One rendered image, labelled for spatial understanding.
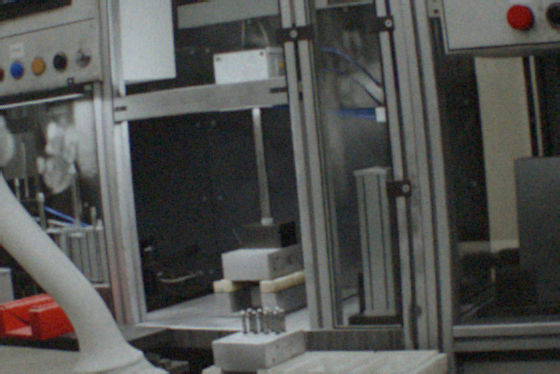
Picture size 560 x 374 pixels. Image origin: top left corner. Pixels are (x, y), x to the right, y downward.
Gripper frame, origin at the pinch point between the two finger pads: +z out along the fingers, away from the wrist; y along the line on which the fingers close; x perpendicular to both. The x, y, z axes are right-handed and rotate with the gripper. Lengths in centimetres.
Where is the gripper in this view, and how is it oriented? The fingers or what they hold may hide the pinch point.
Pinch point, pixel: (169, 369)
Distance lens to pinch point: 191.0
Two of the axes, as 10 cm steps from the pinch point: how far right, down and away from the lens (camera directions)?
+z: 4.9, -0.9, 8.7
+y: -0.9, -9.9, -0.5
